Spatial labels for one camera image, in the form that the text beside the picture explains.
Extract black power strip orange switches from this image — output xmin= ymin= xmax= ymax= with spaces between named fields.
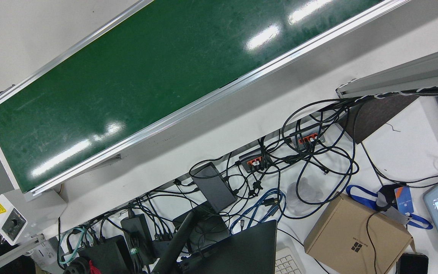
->
xmin=239 ymin=147 xmax=271 ymax=172
xmin=280 ymin=121 xmax=328 ymax=148

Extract dark grey docking box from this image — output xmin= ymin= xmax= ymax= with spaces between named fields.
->
xmin=191 ymin=162 xmax=238 ymax=213

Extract green conveyor belt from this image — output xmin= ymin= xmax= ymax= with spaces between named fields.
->
xmin=0 ymin=0 xmax=411 ymax=201

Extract clear plastic bag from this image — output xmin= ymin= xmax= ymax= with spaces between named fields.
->
xmin=287 ymin=179 xmax=324 ymax=215

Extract black monitor stand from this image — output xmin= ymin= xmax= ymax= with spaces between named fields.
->
xmin=151 ymin=202 xmax=230 ymax=274

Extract black monitor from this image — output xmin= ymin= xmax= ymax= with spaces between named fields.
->
xmin=181 ymin=220 xmax=278 ymax=274

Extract black power brick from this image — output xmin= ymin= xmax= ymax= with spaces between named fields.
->
xmin=121 ymin=213 xmax=155 ymax=263

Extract white keyboard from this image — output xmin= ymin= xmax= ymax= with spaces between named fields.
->
xmin=275 ymin=245 xmax=305 ymax=274

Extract black computer box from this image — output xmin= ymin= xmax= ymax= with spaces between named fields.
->
xmin=78 ymin=235 xmax=134 ymax=274

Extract brown cardboard box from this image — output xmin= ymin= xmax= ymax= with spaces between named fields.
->
xmin=304 ymin=193 xmax=414 ymax=274

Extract black roller wheel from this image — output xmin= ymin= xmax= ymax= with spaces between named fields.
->
xmin=63 ymin=257 xmax=102 ymax=274

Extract blue orange badge card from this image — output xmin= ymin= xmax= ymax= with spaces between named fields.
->
xmin=394 ymin=186 xmax=414 ymax=214

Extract white printed carton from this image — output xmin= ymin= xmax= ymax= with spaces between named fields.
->
xmin=33 ymin=240 xmax=58 ymax=264

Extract white conveyor control box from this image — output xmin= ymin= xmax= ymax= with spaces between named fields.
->
xmin=0 ymin=189 xmax=67 ymax=246

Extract black phone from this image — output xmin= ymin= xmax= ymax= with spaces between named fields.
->
xmin=397 ymin=252 xmax=429 ymax=274

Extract aluminium strut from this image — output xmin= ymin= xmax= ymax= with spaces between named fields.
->
xmin=0 ymin=234 xmax=47 ymax=274

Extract black looped cable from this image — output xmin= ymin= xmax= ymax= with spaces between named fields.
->
xmin=281 ymin=99 xmax=360 ymax=220

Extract blue cable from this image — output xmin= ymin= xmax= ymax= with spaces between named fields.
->
xmin=229 ymin=188 xmax=287 ymax=233

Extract blue lanyard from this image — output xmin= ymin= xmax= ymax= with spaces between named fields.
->
xmin=346 ymin=185 xmax=433 ymax=229

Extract black pendant cable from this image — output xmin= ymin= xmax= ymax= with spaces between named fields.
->
xmin=360 ymin=142 xmax=438 ymax=187

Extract brown base plate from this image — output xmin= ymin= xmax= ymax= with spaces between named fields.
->
xmin=337 ymin=94 xmax=419 ymax=144

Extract black mouse cable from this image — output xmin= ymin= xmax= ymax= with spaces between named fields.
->
xmin=365 ymin=207 xmax=391 ymax=264

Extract black grey lanyard holder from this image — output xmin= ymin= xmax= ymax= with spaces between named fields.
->
xmin=378 ymin=185 xmax=402 ymax=212

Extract teal cable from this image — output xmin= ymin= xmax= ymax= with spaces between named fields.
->
xmin=59 ymin=227 xmax=94 ymax=265

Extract aluminium frame post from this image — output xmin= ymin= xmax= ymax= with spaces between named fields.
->
xmin=336 ymin=43 xmax=438 ymax=99

